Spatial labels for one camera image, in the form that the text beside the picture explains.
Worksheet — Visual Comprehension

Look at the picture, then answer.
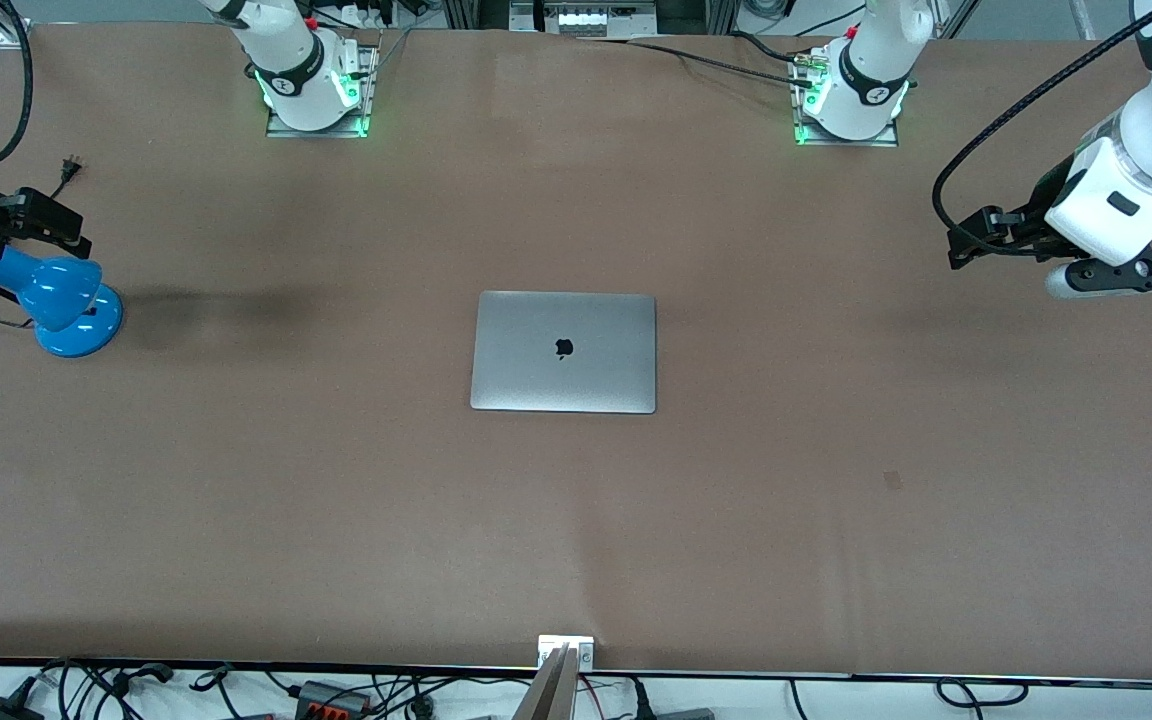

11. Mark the silver grey laptop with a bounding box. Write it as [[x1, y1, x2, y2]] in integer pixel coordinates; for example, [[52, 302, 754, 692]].
[[469, 291, 658, 415]]

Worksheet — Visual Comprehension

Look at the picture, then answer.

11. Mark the blue desk lamp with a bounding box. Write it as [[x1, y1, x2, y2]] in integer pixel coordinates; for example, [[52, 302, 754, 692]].
[[0, 246, 125, 359]]

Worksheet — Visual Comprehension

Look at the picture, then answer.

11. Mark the silver power strip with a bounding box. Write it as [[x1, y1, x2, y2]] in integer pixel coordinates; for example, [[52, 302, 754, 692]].
[[511, 0, 659, 39]]

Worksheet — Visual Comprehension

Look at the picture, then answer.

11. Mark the black orange connector block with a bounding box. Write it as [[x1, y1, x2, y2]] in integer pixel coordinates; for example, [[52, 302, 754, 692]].
[[294, 680, 373, 717]]

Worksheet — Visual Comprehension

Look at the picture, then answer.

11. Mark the black lamp power cord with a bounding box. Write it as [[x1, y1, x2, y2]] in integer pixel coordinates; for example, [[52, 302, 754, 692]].
[[0, 155, 85, 331]]

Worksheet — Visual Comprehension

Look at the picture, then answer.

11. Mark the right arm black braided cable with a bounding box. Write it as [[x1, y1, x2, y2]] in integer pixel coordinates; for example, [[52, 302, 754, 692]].
[[0, 0, 35, 169]]

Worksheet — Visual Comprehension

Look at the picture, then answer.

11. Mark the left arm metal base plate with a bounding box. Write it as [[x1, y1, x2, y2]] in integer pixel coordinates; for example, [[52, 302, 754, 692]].
[[793, 52, 901, 149]]

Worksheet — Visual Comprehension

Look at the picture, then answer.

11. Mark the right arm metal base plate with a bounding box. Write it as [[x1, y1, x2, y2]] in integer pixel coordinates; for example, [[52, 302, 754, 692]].
[[266, 42, 382, 139]]

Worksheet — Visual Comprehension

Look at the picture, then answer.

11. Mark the thick black table cable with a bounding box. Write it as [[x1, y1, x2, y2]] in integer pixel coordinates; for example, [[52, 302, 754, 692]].
[[731, 30, 817, 67]]

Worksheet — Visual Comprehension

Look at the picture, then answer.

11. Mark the thin black table cable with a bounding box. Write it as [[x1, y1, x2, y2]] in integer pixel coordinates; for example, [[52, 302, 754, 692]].
[[584, 37, 809, 87]]

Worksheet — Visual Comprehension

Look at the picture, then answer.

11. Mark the black tangled floor cable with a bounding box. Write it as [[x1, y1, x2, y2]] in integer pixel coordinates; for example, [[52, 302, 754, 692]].
[[36, 657, 179, 720]]

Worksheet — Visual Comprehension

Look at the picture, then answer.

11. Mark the black looped floor cable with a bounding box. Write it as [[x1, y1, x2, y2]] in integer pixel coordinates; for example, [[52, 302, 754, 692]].
[[936, 677, 1029, 710]]

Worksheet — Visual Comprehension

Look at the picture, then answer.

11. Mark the white metal bracket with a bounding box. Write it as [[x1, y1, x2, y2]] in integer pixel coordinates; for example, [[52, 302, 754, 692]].
[[538, 635, 595, 669]]

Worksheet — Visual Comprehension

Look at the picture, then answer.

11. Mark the grey camera mount pole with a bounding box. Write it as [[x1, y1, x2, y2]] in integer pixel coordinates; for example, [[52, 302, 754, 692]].
[[511, 645, 582, 720]]

